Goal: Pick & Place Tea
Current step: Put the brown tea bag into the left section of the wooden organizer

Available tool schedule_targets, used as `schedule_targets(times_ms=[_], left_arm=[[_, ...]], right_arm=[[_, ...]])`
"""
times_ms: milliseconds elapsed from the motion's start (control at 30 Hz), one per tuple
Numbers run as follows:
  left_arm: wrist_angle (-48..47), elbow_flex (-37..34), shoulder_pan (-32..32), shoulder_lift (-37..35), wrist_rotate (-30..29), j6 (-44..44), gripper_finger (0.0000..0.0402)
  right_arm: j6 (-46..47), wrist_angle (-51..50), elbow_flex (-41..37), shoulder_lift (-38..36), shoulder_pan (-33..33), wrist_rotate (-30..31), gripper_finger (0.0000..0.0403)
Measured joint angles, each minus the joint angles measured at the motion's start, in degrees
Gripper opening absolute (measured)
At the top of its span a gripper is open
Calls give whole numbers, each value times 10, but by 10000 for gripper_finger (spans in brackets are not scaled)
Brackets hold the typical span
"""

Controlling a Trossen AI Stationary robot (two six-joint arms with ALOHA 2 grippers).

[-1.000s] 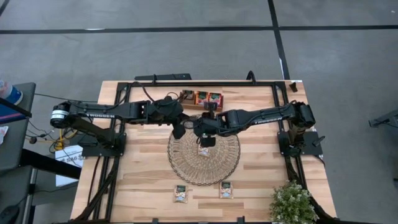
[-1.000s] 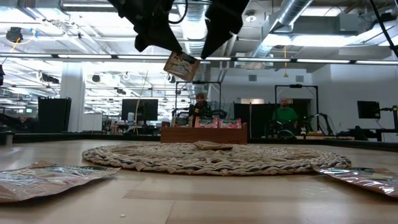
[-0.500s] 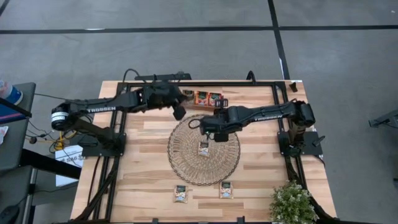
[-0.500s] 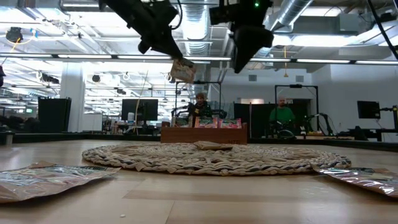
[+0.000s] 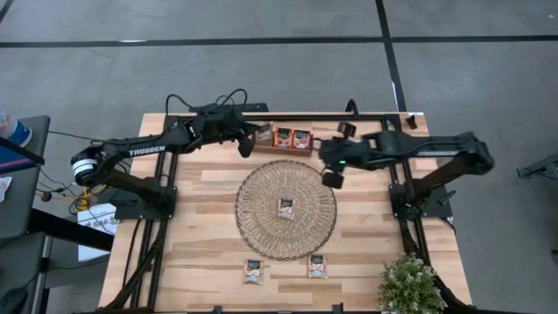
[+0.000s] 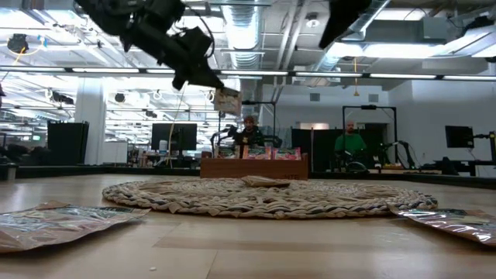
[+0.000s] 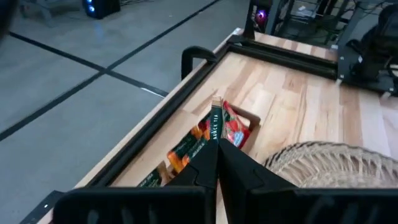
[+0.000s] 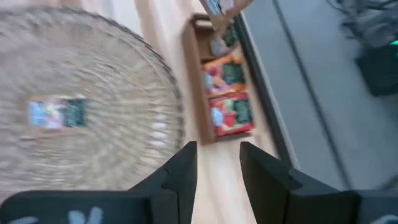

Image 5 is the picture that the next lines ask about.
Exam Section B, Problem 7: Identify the orange tea packet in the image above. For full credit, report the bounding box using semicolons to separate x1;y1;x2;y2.
274;127;294;148

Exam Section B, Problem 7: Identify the grey side desk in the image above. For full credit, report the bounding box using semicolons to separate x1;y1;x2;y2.
0;115;52;239

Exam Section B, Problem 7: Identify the beige tea packet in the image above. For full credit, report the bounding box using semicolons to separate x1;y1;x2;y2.
307;254;328;280
255;123;275;143
242;258;265;286
277;197;296;221

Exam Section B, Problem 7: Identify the black computer mouse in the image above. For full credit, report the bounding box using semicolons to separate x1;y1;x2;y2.
0;286;28;314

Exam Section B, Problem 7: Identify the white printed paper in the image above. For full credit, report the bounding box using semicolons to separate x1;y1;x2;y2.
77;202;119;236

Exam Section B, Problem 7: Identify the black stand foot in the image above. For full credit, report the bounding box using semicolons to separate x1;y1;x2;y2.
516;152;558;180

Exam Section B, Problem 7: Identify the yellow floor cable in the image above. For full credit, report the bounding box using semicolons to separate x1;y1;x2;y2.
71;181;108;213

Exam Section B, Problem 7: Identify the black aluminium table frame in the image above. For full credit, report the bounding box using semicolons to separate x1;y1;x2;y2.
102;112;476;314

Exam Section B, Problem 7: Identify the white paper sheet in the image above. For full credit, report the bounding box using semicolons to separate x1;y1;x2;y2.
77;237;112;263

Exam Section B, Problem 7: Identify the wooden compartment box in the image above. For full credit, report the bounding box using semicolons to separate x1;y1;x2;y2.
252;120;323;158

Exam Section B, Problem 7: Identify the blue folder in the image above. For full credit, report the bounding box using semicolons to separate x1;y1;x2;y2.
0;143;38;175

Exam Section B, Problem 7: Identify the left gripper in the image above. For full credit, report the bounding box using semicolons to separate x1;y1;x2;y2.
191;108;263;160

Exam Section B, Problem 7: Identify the round woven placemat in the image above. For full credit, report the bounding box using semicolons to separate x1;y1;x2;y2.
234;159;338;262

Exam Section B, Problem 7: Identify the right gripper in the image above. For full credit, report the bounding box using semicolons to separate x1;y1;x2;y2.
319;121;365;190

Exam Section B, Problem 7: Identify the black floor cable bundle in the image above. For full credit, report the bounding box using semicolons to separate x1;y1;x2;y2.
34;167;114;219

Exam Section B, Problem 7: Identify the blue white bottle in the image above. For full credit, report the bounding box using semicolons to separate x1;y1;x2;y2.
0;112;34;148

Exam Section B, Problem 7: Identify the artificial plant in black pot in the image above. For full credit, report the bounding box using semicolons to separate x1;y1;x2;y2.
377;255;448;314

